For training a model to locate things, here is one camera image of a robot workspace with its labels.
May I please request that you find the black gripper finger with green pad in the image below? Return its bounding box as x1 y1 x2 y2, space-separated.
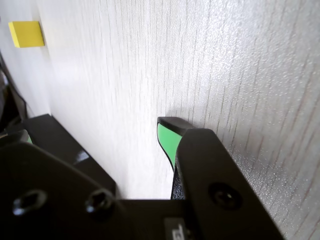
156 116 286 240
0 129 121 240

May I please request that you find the yellow wooden cube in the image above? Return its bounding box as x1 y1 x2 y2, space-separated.
7 20 46 49

